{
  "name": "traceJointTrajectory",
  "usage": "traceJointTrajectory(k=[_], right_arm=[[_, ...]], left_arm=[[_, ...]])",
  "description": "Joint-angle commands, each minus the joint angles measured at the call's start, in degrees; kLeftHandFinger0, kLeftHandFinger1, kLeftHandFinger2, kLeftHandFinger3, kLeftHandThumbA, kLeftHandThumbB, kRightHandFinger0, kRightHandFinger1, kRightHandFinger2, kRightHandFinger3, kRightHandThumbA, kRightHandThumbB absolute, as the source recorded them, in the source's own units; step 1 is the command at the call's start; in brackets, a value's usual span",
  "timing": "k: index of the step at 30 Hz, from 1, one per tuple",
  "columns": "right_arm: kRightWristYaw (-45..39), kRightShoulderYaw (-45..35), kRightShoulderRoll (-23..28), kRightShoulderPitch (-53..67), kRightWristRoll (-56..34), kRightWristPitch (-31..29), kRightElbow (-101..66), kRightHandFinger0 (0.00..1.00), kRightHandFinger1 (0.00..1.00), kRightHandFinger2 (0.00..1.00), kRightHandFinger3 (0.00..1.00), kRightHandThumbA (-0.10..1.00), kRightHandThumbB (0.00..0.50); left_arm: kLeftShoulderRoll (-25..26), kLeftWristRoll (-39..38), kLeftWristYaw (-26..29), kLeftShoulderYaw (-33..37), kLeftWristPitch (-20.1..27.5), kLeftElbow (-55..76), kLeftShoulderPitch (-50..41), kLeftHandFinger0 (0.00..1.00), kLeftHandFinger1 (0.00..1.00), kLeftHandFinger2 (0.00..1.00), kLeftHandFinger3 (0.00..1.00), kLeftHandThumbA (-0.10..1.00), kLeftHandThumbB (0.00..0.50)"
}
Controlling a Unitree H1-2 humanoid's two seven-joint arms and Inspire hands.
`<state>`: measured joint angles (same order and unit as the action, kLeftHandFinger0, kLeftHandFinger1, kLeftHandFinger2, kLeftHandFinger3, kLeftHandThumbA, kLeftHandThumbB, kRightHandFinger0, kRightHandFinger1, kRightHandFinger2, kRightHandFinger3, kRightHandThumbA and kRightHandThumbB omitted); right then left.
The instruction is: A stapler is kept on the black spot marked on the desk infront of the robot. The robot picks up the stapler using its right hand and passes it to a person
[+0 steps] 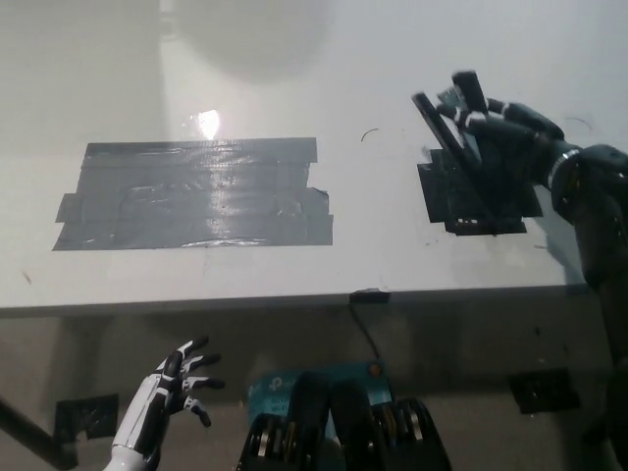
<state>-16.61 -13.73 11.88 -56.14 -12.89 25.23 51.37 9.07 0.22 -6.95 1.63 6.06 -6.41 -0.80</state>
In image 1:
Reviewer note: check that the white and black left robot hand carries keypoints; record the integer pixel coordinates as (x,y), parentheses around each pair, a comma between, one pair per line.
(162,392)

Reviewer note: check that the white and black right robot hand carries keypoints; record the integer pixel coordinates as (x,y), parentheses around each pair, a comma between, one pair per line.
(510,147)

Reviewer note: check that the black tape spot on desk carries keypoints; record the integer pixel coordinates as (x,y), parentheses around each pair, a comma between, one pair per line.
(444,206)

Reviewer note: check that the dark diagonal desk leg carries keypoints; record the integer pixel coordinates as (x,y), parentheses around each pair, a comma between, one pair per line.
(34,434)

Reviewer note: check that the black floor tape patch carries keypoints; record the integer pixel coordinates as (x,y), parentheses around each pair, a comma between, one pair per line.
(86,417)
(544,392)

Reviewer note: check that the teal router box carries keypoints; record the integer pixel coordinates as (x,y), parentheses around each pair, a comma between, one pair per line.
(275,390)

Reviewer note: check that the large grey tape patch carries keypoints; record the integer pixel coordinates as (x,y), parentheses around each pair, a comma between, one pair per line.
(196,196)

